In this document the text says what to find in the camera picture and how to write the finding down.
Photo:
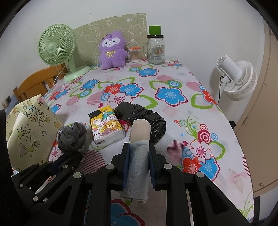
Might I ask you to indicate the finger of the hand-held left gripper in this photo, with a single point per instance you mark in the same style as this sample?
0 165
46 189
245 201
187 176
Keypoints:
39 170
43 188

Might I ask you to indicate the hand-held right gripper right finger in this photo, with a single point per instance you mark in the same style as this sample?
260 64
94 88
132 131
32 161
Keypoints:
152 169

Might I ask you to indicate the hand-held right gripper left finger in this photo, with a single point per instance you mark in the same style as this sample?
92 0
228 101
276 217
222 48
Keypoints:
126 167

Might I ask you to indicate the grey trash bag roll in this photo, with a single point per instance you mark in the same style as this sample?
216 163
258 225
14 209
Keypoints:
139 156

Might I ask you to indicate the grey socks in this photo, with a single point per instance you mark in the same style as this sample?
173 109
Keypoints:
72 139

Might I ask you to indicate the black plastic bag roll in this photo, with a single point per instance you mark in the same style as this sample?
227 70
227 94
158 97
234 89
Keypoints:
156 128

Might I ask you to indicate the cartoon tissue packet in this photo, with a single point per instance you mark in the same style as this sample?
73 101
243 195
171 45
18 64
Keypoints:
106 128

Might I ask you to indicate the wooden chair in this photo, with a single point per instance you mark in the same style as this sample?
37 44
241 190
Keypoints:
34 84

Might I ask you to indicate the purple plush toy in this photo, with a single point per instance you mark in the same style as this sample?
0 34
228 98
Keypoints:
113 56

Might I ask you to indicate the cotton swab jar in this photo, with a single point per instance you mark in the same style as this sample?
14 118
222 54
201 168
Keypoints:
134 55

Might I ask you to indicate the beige door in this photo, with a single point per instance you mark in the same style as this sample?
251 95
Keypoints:
260 130

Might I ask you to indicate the clear glass jar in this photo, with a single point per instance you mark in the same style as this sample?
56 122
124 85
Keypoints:
155 52

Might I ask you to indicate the white standing fan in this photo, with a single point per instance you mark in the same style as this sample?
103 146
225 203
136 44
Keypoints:
241 80

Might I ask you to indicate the green desk fan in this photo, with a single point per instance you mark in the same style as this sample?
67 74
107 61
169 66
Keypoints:
54 45

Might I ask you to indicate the green patterned board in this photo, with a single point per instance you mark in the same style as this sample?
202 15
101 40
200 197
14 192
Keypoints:
91 34

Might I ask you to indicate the green plastic cup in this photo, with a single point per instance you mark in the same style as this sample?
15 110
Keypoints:
154 30

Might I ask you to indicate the wall socket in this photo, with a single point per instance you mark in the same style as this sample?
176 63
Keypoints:
8 99

